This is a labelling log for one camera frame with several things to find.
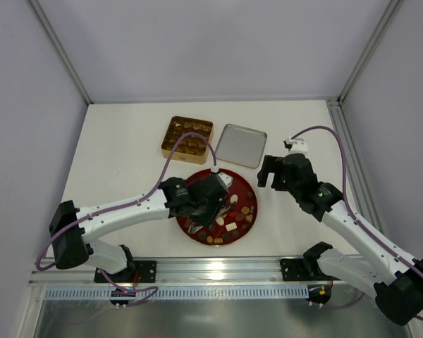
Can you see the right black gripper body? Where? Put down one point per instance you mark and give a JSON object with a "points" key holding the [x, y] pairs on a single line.
{"points": [[275, 172]]}

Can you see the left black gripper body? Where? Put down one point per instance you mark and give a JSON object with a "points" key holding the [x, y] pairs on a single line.
{"points": [[204, 214]]}

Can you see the white oval swirl chocolate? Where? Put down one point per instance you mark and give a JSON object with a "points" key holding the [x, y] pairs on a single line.
{"points": [[234, 199]]}

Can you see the silver metal tongs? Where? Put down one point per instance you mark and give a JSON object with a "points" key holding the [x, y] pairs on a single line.
{"points": [[207, 220]]}

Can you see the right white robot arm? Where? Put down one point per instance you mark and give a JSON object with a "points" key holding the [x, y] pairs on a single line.
{"points": [[392, 277]]}

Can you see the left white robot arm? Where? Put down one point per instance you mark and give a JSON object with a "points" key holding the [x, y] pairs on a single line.
{"points": [[77, 232]]}

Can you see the tan ridged chocolate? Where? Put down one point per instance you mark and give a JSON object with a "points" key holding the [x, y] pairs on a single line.
{"points": [[245, 210]]}

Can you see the white rectangular chocolate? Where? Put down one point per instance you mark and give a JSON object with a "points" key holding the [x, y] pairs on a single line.
{"points": [[231, 226]]}

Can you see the heart shaped chocolate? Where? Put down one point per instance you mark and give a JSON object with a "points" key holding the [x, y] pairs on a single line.
{"points": [[249, 218]]}

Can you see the gold chocolate tin box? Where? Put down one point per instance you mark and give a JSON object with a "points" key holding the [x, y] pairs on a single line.
{"points": [[192, 149]]}

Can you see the silver tin lid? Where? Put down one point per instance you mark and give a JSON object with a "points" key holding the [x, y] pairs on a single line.
{"points": [[241, 146]]}

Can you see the red round plate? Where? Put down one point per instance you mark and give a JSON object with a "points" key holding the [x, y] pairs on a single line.
{"points": [[217, 235]]}

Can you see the aluminium mounting rail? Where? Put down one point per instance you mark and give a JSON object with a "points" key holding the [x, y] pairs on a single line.
{"points": [[189, 271]]}

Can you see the slotted cable duct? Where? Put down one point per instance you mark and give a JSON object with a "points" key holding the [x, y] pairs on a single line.
{"points": [[174, 293]]}

